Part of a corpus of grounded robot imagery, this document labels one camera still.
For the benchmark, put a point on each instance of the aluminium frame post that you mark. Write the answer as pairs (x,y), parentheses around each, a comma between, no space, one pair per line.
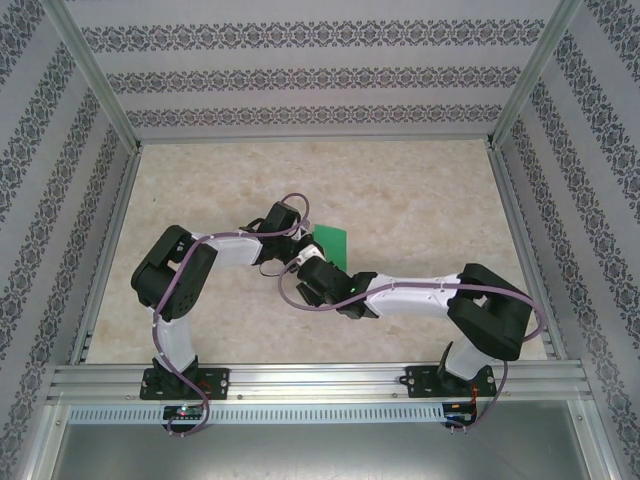
(535,75)
(95,75)

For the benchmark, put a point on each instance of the aluminium side rail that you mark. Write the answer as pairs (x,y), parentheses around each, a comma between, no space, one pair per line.
(520,235)
(112,235)

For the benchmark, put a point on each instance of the green paper sheet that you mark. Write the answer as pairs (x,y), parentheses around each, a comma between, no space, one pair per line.
(332,242)

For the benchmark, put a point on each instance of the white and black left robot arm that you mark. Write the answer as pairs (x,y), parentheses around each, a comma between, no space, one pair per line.
(230,250)

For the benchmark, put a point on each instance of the aluminium mounting rail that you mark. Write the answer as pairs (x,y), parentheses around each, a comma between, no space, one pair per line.
(320,380)

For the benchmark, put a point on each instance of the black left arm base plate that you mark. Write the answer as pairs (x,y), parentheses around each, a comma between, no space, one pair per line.
(220,382)

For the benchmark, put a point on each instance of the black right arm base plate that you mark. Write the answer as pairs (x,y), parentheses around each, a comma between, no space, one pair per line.
(417,382)

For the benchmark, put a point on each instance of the aluminium back rail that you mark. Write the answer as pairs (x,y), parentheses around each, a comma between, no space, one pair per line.
(315,138)

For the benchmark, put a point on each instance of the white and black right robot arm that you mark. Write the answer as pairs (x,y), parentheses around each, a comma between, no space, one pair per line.
(415,300)

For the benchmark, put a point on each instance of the grey metal sheet panel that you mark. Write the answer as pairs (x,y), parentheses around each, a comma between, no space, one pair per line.
(320,455)

